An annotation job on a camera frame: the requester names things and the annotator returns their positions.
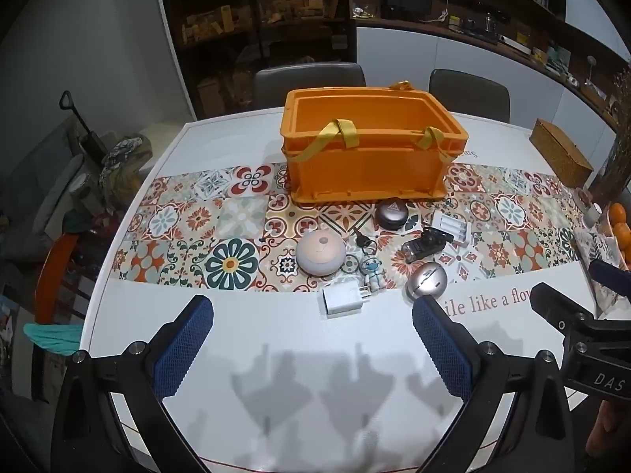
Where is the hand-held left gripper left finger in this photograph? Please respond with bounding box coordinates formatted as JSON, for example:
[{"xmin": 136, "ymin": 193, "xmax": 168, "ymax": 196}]
[{"xmin": 50, "ymin": 294, "xmax": 215, "ymax": 473}]

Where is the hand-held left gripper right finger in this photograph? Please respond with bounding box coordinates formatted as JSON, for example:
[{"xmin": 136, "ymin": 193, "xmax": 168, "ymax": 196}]
[{"xmin": 411, "ymin": 296, "xmax": 577, "ymax": 473}]

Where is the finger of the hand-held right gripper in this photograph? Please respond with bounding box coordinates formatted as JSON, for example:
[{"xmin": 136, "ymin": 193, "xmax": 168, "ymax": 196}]
[
  {"xmin": 530, "ymin": 282, "xmax": 599, "ymax": 342},
  {"xmin": 588, "ymin": 259, "xmax": 631, "ymax": 301}
]

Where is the silver computer mouse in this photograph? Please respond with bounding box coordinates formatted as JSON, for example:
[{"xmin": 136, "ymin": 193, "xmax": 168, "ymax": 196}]
[{"xmin": 405, "ymin": 262, "xmax": 448, "ymax": 301}]

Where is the astronaut figure keychain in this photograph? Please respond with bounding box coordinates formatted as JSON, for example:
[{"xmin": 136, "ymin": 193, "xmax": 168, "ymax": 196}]
[{"xmin": 352, "ymin": 229, "xmax": 390, "ymax": 292}]

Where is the black plastic device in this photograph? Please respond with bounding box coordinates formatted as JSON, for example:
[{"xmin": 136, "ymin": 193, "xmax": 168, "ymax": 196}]
[{"xmin": 400, "ymin": 227, "xmax": 454, "ymax": 262}]

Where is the white charger plug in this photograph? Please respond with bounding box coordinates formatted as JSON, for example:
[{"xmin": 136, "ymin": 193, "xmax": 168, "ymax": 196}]
[{"xmin": 322, "ymin": 278, "xmax": 373, "ymax": 317}]

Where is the white battery case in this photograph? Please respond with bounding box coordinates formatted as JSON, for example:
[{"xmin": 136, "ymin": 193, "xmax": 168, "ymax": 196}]
[{"xmin": 430, "ymin": 212, "xmax": 474, "ymax": 247}]

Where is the dark round earbuds case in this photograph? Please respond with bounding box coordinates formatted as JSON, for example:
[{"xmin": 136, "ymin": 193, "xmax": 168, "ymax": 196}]
[{"xmin": 375, "ymin": 198, "xmax": 410, "ymax": 230}]

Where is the pink round speaker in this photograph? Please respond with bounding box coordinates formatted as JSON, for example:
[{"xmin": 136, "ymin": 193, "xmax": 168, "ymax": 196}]
[{"xmin": 296, "ymin": 229, "xmax": 348, "ymax": 277}]

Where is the orange plastic crate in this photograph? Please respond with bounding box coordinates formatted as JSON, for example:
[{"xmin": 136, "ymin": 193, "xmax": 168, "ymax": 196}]
[{"xmin": 280, "ymin": 80, "xmax": 469, "ymax": 205}]

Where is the person's right hand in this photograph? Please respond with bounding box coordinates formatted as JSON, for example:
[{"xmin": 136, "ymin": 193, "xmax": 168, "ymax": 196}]
[{"xmin": 586, "ymin": 399, "xmax": 614, "ymax": 454}]

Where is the patterned tile table runner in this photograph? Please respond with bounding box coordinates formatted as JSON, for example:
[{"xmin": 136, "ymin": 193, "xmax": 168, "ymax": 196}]
[{"xmin": 109, "ymin": 160, "xmax": 597, "ymax": 292}]

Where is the teal cloth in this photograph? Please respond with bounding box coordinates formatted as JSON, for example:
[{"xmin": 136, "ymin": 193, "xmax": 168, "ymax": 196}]
[{"xmin": 24, "ymin": 322, "xmax": 82, "ymax": 356}]

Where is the woven brown box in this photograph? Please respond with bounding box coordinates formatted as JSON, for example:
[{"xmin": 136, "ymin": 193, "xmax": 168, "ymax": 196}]
[{"xmin": 530, "ymin": 118, "xmax": 595, "ymax": 187}]

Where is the orange wooden chair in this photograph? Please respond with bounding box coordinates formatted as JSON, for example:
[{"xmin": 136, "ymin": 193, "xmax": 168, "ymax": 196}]
[{"xmin": 34, "ymin": 234, "xmax": 80, "ymax": 326}]

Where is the patterned cloth bag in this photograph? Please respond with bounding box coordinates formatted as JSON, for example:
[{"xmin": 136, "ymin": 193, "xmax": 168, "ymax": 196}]
[{"xmin": 101, "ymin": 134, "xmax": 151, "ymax": 198}]

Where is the cream white container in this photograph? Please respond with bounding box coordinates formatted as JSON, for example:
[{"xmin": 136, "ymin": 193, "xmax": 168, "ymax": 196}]
[{"xmin": 138, "ymin": 121, "xmax": 185, "ymax": 158}]

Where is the grey sofa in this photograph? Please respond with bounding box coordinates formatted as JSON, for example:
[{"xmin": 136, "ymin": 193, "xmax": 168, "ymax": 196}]
[{"xmin": 0, "ymin": 118, "xmax": 84, "ymax": 257}]

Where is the narrow grey dining chair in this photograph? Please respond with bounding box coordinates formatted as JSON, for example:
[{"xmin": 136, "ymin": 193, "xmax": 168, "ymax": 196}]
[{"xmin": 429, "ymin": 69, "xmax": 510, "ymax": 124}]

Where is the black shovel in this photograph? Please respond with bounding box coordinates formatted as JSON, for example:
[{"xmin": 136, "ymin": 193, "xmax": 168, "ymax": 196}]
[{"xmin": 59, "ymin": 90, "xmax": 106, "ymax": 158}]

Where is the wide grey dining chair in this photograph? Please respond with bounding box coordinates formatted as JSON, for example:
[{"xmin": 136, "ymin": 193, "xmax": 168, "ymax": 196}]
[{"xmin": 254, "ymin": 62, "xmax": 366, "ymax": 109}]

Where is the dark wooden shelf cabinet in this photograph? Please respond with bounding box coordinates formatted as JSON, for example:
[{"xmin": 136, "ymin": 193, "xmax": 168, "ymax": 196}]
[{"xmin": 155, "ymin": 0, "xmax": 357, "ymax": 119}]

